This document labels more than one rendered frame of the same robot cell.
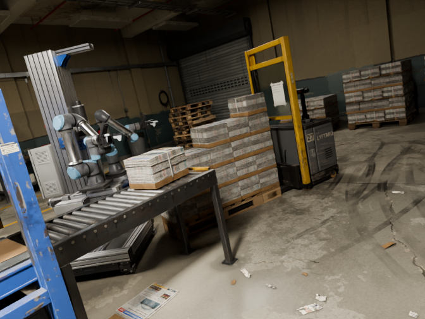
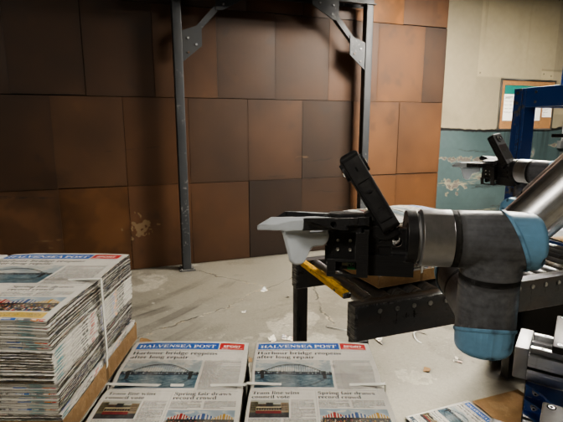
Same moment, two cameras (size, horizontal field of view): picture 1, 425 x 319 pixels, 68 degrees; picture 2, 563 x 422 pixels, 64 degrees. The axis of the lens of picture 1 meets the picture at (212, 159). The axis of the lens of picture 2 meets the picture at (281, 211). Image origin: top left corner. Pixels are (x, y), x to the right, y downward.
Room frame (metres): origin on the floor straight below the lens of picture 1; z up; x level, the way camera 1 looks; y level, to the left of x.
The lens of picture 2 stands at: (4.07, 0.82, 1.36)
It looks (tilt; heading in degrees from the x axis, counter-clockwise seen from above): 11 degrees down; 208
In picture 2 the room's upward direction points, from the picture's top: straight up
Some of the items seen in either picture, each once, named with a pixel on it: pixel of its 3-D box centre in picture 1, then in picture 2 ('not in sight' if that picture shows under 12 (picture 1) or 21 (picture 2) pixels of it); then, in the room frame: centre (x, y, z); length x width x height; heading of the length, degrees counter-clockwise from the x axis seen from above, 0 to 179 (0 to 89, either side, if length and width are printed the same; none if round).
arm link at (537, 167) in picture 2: (91, 141); (549, 174); (2.49, 0.90, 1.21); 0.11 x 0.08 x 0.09; 58
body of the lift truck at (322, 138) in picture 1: (303, 150); not in sight; (4.22, -1.25, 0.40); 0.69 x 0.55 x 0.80; 28
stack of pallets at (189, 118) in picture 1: (193, 124); not in sight; (10.31, 0.35, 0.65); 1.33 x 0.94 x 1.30; 142
